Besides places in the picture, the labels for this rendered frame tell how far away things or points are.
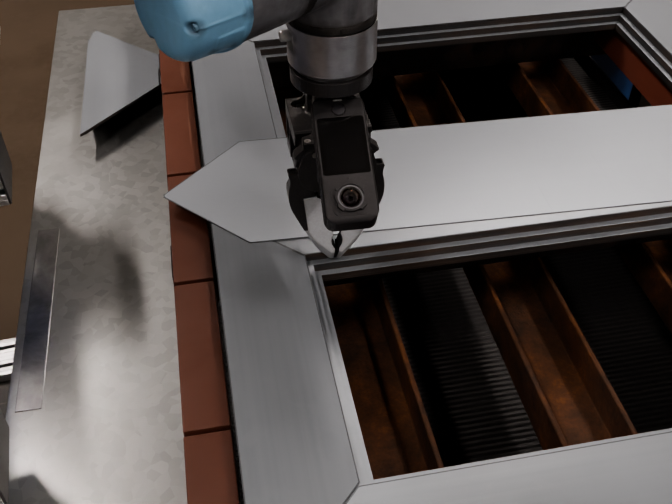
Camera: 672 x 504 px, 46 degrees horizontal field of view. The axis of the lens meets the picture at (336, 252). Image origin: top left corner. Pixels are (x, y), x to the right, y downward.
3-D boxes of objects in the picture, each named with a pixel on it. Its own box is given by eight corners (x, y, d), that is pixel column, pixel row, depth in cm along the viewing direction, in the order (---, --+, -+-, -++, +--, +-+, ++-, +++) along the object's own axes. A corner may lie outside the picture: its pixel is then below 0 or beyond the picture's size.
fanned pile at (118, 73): (160, 26, 150) (157, 6, 147) (168, 147, 121) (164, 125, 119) (93, 32, 148) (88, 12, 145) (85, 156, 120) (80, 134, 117)
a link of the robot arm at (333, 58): (387, 32, 62) (284, 42, 61) (385, 84, 65) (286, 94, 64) (366, -9, 68) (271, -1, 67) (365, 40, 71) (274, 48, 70)
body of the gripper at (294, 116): (359, 141, 80) (362, 30, 72) (379, 194, 74) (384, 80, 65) (284, 150, 79) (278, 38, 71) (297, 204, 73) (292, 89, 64)
